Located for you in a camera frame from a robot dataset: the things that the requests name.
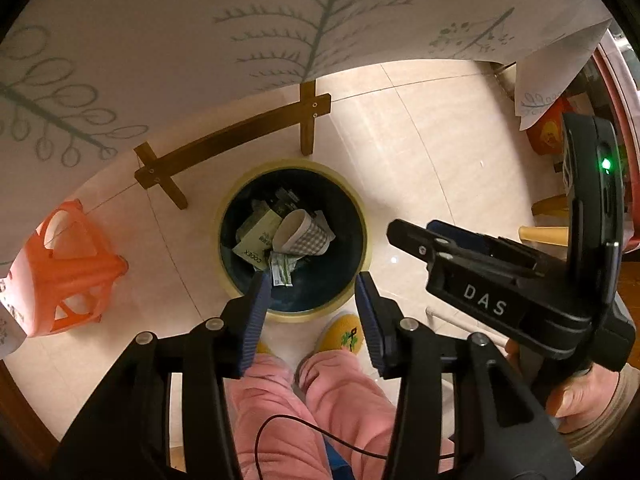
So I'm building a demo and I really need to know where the person's right leg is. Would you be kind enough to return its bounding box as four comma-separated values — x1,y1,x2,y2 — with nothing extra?
297,350,456,480

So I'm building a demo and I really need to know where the checked paper cup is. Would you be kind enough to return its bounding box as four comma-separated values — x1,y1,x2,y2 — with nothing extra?
271,209,337,257

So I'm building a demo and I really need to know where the black bin with yellow rim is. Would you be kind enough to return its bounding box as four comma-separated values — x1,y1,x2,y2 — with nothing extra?
216,159,373,323

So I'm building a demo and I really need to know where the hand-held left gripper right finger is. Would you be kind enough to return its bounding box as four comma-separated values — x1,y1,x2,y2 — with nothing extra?
354,271,577,480

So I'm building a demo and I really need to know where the person's left leg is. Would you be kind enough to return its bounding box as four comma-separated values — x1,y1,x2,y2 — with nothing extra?
227,352,333,480

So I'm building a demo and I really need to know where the person's leg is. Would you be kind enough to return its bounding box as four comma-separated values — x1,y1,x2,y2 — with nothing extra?
227,352,333,480
297,350,456,480

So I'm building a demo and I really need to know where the wooden table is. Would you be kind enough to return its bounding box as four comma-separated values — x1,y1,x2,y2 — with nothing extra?
134,80,332,211

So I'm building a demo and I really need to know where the table with tree-print cloth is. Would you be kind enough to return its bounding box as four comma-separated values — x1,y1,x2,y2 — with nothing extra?
0,0,615,266

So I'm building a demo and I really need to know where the orange plastic stool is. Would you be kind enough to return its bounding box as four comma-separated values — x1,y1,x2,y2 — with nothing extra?
10,199,128,338

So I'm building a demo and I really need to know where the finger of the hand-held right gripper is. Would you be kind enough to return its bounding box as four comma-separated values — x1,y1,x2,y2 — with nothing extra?
426,218,567,277
386,218,454,282

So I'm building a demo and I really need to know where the blue cloth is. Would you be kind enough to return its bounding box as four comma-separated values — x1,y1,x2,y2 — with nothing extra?
324,435,353,480

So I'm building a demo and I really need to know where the person's right forearm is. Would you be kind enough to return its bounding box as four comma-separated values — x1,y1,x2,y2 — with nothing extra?
560,360,640,466

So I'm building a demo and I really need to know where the person's right hand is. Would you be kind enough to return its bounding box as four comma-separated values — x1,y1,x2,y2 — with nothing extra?
504,338,626,432

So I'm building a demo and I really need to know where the pink printed stool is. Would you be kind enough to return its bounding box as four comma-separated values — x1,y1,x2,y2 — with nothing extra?
0,260,23,361

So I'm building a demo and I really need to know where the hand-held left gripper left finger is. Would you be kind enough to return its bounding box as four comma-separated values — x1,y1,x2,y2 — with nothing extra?
50,271,272,480

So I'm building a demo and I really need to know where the pale green box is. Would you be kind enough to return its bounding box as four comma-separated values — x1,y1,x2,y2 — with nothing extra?
232,210,281,267

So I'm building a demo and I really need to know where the green white printed packet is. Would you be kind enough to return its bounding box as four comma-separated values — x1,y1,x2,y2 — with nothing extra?
270,252,302,289

